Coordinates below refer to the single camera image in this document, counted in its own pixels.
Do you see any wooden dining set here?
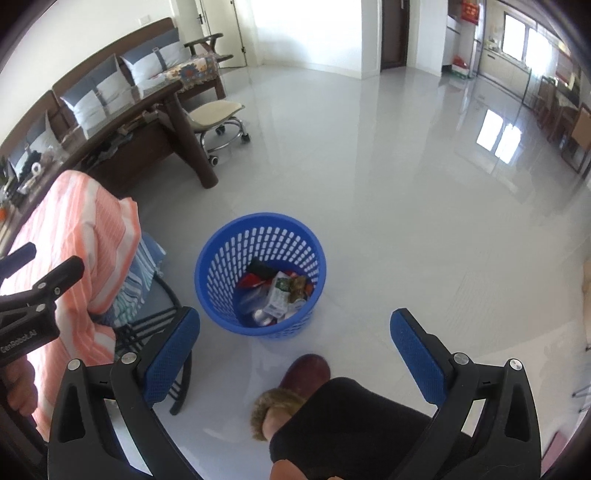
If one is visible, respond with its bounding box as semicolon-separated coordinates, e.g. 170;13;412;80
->
536;69;591;174

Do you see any cream rolling stool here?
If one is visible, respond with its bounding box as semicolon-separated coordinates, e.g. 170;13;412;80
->
189;99;250;166

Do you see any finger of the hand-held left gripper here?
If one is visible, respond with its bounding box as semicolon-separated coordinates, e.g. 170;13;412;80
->
28;256;86;306
0;242;38;280

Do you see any black wrapper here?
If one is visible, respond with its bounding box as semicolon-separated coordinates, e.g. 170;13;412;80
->
247;258;278;282

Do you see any blue striped cloth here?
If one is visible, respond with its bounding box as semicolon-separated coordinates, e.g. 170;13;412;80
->
113;233;166;324

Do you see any person's left hand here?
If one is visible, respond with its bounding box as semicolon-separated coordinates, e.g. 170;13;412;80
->
0;357;41;415

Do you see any green milk carton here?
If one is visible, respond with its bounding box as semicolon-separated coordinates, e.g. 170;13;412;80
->
263;272;291;319

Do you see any floral sofa cover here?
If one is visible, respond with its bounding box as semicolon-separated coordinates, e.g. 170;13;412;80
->
161;53;222;90

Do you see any white door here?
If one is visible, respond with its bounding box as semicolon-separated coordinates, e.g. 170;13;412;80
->
196;0;245;70

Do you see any orange striped tablecloth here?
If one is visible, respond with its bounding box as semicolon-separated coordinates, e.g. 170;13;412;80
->
0;170;141;439

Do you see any dark wooden sofa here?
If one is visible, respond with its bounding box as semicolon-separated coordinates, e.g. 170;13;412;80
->
0;17;234;153

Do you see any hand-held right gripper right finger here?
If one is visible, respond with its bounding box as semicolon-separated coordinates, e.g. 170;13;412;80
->
389;308;542;480

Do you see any gold foil wrapper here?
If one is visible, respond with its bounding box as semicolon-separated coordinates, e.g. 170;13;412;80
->
288;276;315;303

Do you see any person's leg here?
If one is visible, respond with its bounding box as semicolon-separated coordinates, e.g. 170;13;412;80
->
262;376;467;480

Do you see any dark brown door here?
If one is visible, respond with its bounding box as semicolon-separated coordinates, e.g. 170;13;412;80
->
381;0;409;72

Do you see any black metal frame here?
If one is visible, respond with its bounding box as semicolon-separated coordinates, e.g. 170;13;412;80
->
113;272;195;416

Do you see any blue plastic basket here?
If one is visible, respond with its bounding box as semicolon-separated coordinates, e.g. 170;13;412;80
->
195;212;328;341

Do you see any glass tray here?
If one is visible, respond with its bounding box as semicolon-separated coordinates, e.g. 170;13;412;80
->
18;148;61;185

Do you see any blue grey pillow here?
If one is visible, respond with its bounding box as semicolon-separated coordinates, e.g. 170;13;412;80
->
119;28;195;88
60;53;137;139
7;111;63;178

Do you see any dark glass-topped coffee table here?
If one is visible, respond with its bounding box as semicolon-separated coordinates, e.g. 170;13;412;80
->
0;80;220;241

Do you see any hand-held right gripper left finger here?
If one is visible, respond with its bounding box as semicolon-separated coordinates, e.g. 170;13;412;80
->
47;306;201;480

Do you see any kitchen window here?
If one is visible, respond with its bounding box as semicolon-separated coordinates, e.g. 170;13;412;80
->
501;14;559;65

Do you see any maroon fur-trimmed slipper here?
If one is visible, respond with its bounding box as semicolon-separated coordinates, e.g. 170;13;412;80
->
249;353;332;439

